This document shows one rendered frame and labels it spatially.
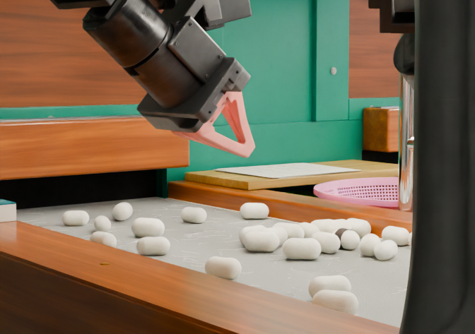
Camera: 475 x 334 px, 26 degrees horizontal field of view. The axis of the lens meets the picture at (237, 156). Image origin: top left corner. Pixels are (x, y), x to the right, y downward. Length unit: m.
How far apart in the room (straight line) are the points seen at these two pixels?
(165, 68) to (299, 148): 0.74
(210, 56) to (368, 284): 0.24
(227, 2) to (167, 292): 0.30
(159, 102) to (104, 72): 0.50
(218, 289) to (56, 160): 0.58
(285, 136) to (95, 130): 0.37
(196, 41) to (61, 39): 0.51
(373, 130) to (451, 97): 1.39
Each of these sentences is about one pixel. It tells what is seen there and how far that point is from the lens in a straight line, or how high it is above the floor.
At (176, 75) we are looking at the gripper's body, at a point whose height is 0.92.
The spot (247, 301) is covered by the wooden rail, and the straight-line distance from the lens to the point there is 0.73.
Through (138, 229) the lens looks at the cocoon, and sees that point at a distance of 1.13.
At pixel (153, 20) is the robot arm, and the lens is 0.88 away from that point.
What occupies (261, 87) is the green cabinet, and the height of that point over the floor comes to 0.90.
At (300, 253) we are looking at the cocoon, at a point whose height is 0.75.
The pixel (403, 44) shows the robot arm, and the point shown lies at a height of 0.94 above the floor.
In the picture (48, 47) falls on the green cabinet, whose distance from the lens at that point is 1.38.
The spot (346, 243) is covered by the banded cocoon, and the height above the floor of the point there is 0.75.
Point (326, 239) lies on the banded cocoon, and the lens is 1.03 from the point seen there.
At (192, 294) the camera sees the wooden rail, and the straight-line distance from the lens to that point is 0.75.
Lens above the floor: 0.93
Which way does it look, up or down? 5 degrees down
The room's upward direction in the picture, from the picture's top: straight up
